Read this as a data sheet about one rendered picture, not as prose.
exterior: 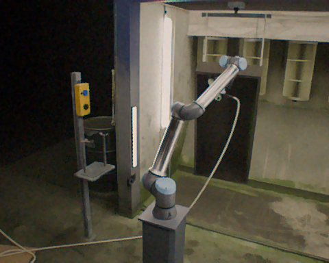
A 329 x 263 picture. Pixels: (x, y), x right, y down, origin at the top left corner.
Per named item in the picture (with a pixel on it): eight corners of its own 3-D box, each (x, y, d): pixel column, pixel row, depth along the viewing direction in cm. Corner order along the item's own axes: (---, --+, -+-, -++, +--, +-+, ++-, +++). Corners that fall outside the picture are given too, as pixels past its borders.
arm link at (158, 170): (147, 195, 215) (182, 101, 207) (137, 185, 229) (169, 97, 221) (163, 196, 224) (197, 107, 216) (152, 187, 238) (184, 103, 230)
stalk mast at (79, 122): (88, 234, 285) (75, 72, 233) (92, 235, 282) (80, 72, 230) (84, 237, 279) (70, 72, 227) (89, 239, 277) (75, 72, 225)
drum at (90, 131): (76, 183, 387) (70, 121, 359) (110, 170, 426) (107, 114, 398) (100, 200, 348) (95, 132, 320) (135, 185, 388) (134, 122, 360)
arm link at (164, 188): (161, 209, 204) (162, 188, 198) (150, 198, 218) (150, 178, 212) (179, 204, 212) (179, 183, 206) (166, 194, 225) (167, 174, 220)
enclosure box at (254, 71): (201, 157, 349) (203, 61, 290) (250, 165, 330) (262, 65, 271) (193, 174, 320) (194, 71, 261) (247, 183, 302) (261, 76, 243)
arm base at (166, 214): (171, 222, 205) (171, 211, 202) (148, 216, 213) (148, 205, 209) (180, 209, 221) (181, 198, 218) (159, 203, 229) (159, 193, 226)
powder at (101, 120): (73, 123, 360) (72, 122, 359) (107, 116, 396) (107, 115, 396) (96, 133, 324) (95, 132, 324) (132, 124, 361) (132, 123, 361)
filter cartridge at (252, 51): (253, 104, 359) (259, 38, 332) (233, 98, 388) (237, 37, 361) (271, 101, 378) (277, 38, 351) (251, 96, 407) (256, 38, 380)
